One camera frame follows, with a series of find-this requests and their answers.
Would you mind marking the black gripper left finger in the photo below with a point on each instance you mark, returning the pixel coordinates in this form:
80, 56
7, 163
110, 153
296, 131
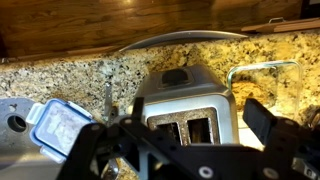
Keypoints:
110, 146

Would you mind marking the metal butter knife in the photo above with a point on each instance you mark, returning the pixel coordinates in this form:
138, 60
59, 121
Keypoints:
112, 168

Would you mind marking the slice of bread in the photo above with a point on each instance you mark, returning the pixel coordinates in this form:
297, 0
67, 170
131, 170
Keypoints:
244, 90

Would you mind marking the stainless steel two-slot toaster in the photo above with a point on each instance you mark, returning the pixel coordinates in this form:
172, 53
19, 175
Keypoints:
183, 124

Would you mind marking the blue-rimmed container lid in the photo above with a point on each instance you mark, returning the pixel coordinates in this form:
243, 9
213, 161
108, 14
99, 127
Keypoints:
55, 127

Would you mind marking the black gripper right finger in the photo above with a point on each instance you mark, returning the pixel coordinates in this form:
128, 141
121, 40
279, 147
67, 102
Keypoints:
291, 151

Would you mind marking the clear glass food container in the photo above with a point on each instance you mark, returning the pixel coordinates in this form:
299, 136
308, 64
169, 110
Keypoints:
281, 79

